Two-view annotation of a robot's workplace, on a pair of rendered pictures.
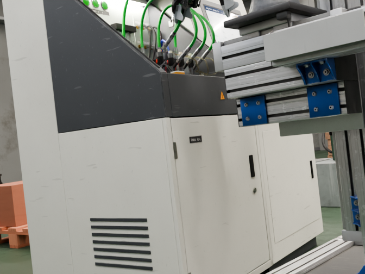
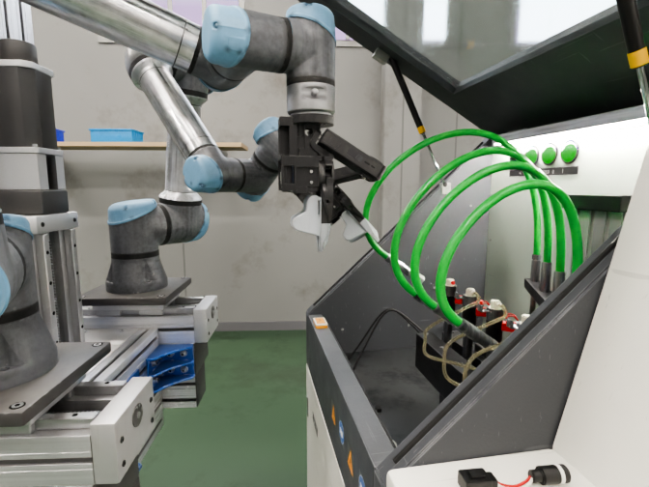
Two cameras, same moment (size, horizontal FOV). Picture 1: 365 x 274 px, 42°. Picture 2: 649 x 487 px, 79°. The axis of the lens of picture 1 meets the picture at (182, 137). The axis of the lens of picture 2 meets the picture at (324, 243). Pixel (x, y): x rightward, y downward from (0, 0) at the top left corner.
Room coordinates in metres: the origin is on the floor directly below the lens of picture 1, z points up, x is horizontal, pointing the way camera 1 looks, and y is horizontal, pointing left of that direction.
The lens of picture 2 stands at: (2.51, -0.71, 1.31)
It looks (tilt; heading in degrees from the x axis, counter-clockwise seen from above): 8 degrees down; 134
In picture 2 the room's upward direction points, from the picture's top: straight up
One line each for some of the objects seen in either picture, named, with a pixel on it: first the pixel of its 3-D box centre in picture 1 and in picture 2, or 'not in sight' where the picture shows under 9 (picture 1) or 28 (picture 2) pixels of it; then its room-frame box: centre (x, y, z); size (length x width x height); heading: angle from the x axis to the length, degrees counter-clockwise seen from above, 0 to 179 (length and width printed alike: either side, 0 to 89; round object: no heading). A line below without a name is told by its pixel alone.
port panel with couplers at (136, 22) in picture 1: (146, 45); not in sight; (2.48, 0.13, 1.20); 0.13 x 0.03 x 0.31; 144
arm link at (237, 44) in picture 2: not in sight; (242, 43); (2.00, -0.36, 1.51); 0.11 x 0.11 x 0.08; 72
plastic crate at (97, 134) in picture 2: not in sight; (117, 137); (-0.75, 0.41, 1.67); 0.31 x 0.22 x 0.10; 47
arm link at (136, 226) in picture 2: not in sight; (135, 224); (1.42, -0.31, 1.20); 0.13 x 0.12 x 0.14; 98
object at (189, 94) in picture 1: (210, 95); (338, 397); (1.99, -0.14, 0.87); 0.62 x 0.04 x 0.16; 144
